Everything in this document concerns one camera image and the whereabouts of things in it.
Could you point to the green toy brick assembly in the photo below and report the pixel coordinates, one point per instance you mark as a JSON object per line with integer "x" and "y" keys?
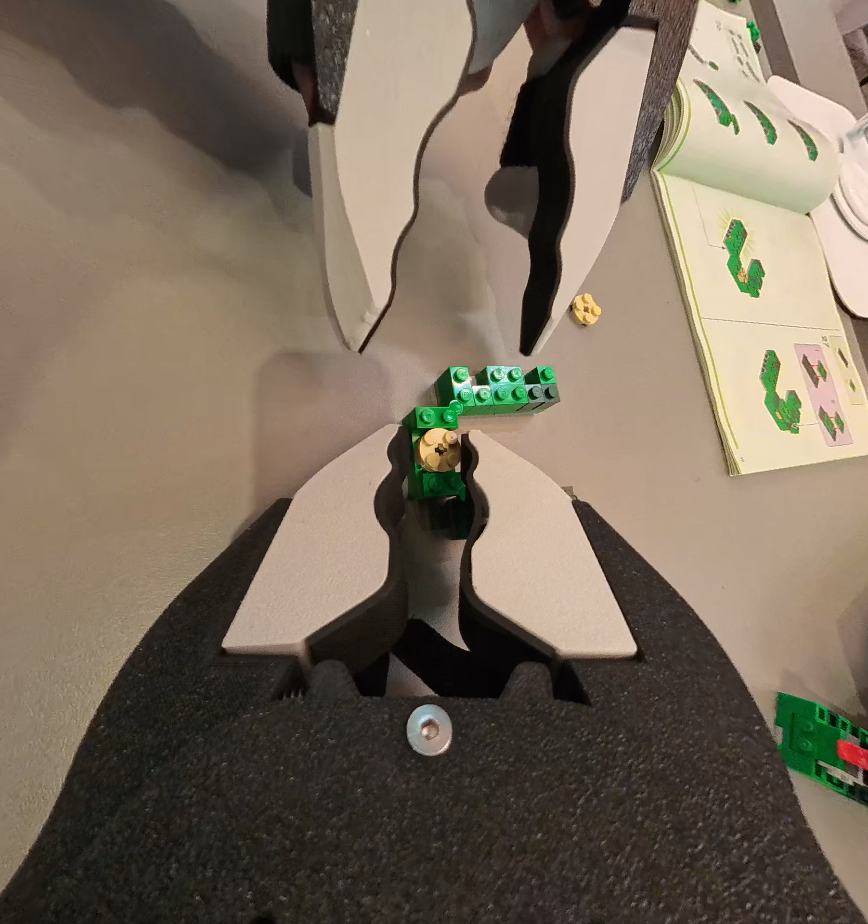
{"x": 499, "y": 393}

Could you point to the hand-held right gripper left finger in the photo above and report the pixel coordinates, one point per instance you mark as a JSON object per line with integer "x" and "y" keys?
{"x": 318, "y": 563}

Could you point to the toy brick instruction booklet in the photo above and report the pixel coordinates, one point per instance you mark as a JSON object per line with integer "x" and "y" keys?
{"x": 766, "y": 289}

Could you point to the green brick plate with red piece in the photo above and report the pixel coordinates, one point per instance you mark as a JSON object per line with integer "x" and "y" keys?
{"x": 816, "y": 736}

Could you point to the white plastic tray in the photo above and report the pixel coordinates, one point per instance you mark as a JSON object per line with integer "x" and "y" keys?
{"x": 860, "y": 238}

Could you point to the tan round toy brick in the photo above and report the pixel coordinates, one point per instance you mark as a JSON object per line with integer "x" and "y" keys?
{"x": 586, "y": 309}

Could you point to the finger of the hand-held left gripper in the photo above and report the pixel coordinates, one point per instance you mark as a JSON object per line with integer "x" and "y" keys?
{"x": 376, "y": 144}
{"x": 600, "y": 159}

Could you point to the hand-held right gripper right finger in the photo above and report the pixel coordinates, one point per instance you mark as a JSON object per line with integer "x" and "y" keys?
{"x": 542, "y": 563}

